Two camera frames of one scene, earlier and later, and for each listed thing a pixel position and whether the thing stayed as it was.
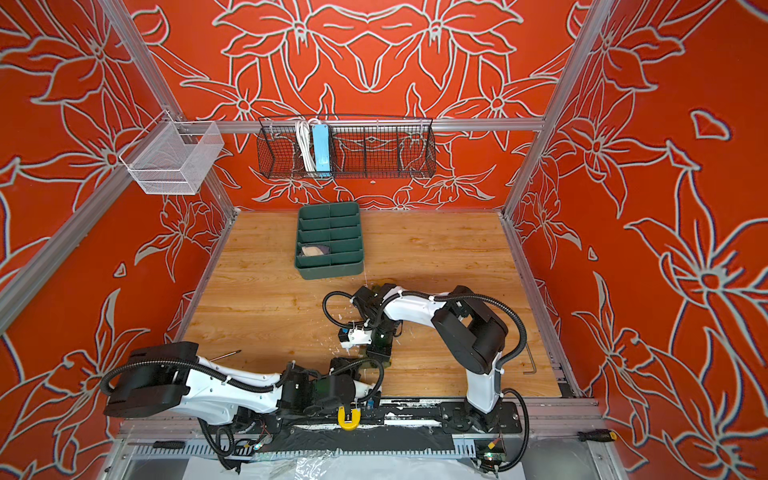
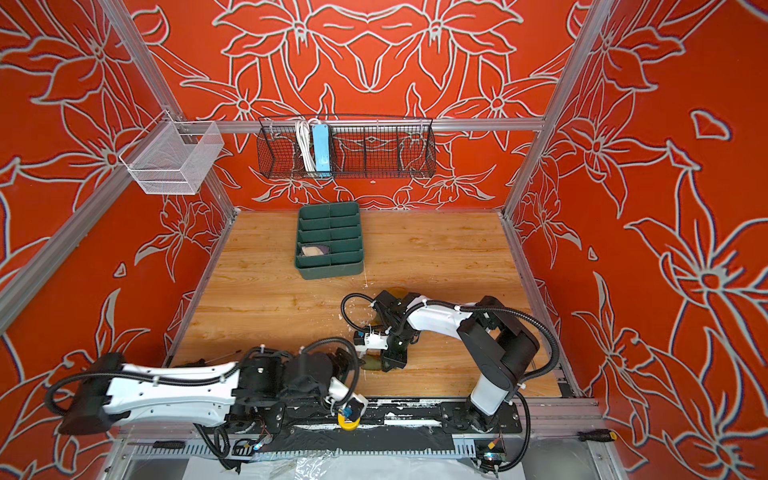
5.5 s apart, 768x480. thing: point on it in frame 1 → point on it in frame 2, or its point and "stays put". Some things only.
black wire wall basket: (346, 148) stays put
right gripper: (377, 356) → (393, 362)
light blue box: (321, 149) stays put
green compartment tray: (329, 240) stays put
